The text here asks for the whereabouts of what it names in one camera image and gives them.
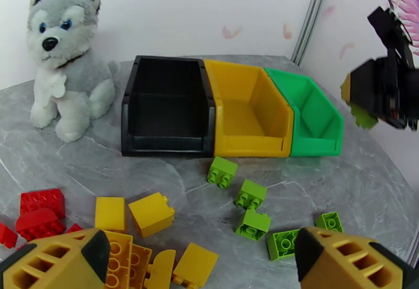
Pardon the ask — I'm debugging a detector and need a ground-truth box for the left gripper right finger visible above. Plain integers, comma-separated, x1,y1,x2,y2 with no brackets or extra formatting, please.
294,226,419,289

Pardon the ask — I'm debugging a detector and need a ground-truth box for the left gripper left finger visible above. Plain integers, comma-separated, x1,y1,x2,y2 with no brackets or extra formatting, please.
0,228,112,289

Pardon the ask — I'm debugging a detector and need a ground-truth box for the red curved lego brick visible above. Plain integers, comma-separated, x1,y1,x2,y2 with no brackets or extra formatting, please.
15,208,67,242

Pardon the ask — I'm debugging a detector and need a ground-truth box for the red long lego brick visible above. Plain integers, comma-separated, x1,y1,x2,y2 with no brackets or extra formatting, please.
20,188,66,219

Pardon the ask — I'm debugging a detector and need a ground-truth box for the yellow long lego brick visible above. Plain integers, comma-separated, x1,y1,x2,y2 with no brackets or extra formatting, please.
129,243,153,289
103,230,134,289

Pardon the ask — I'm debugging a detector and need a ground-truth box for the yellow square lego brick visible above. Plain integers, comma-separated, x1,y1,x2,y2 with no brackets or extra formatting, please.
95,197,127,233
128,192,176,239

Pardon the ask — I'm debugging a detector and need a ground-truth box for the yellow curved lego brick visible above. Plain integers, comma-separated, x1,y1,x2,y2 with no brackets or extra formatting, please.
145,249,177,289

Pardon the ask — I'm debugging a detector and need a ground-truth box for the yellow sloped lego brick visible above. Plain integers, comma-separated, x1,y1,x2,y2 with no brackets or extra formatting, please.
171,242,219,289

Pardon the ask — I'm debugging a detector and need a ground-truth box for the green plastic bin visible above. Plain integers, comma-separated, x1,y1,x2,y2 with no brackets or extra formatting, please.
263,67,345,158

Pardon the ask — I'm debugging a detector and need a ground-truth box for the yellow plastic bin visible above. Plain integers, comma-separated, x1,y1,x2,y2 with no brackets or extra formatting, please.
203,59,295,159

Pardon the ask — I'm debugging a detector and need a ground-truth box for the black plastic bin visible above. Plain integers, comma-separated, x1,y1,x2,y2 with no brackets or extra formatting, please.
120,55,217,159

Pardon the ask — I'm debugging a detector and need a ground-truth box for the grey husky plush toy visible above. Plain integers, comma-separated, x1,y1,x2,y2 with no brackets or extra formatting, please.
26,0,121,143

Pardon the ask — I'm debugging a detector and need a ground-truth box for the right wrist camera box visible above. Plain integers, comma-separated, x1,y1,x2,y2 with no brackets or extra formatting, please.
367,6,414,67

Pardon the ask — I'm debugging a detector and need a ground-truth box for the aluminium corner post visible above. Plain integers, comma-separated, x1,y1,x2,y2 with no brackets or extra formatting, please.
290,0,330,67

